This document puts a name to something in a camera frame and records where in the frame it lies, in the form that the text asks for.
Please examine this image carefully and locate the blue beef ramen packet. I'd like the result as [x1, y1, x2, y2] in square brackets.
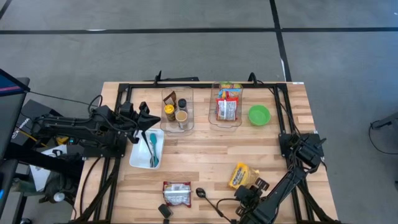
[217, 88, 243, 100]

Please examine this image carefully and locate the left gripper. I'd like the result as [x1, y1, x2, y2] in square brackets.
[118, 101, 162, 146]

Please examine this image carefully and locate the brown snack pouch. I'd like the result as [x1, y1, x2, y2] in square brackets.
[162, 90, 178, 110]

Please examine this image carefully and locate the black metal rig frame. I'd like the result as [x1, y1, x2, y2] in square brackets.
[73, 81, 341, 224]

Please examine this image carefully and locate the lime chili shrimp ramen packet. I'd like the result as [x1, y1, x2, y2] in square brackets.
[219, 81, 243, 91]

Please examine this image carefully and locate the black clamp bracket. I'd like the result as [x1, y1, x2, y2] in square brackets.
[144, 70, 200, 83]
[248, 72, 265, 86]

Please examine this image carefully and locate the red ramen noodle packet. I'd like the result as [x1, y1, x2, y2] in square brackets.
[215, 96, 239, 122]
[162, 181, 192, 208]

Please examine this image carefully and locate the black box white lettering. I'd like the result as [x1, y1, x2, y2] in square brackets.
[11, 99, 60, 147]

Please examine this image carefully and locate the dark computer monitor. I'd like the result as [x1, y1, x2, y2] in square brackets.
[0, 68, 31, 162]

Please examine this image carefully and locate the small black table camera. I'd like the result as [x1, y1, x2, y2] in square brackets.
[157, 203, 174, 220]

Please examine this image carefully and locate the white paper sheet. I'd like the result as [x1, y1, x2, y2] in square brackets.
[29, 144, 68, 192]

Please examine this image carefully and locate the clear plastic bin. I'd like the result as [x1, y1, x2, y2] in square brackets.
[160, 86, 195, 134]
[208, 81, 243, 128]

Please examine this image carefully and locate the white rectangular tray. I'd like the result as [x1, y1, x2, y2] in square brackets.
[129, 128, 165, 170]

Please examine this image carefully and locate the yellow lid jar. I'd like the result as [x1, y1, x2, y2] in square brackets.
[164, 104, 177, 122]

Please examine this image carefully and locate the green plastic bowl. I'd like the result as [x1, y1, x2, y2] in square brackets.
[248, 105, 271, 127]

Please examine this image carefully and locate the yellow cable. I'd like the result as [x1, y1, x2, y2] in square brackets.
[23, 129, 68, 147]

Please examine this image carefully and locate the yellow ramen noodle packet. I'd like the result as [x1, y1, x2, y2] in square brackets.
[229, 162, 260, 190]

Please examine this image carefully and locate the thin black floor cable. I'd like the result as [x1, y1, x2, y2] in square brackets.
[29, 91, 94, 108]

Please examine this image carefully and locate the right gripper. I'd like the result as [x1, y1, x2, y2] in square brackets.
[233, 177, 270, 224]

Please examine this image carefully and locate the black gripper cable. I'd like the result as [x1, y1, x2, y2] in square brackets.
[88, 95, 103, 114]
[216, 197, 240, 223]

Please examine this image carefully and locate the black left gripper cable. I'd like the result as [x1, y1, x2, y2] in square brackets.
[88, 95, 103, 114]

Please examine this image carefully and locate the teal plastic spoon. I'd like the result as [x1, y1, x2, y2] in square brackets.
[149, 133, 160, 168]

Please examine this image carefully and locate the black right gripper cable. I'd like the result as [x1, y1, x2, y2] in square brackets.
[216, 197, 240, 223]

